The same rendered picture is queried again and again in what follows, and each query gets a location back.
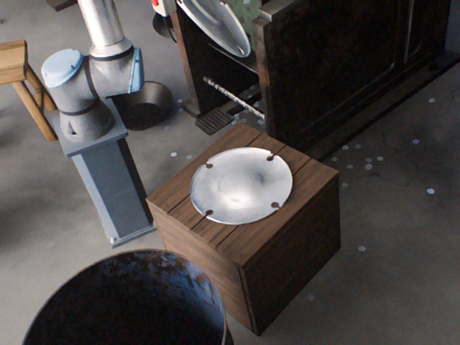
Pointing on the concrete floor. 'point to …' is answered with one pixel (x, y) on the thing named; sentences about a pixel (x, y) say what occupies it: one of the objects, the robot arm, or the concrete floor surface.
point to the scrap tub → (134, 304)
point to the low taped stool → (9, 51)
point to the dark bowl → (143, 105)
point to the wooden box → (255, 232)
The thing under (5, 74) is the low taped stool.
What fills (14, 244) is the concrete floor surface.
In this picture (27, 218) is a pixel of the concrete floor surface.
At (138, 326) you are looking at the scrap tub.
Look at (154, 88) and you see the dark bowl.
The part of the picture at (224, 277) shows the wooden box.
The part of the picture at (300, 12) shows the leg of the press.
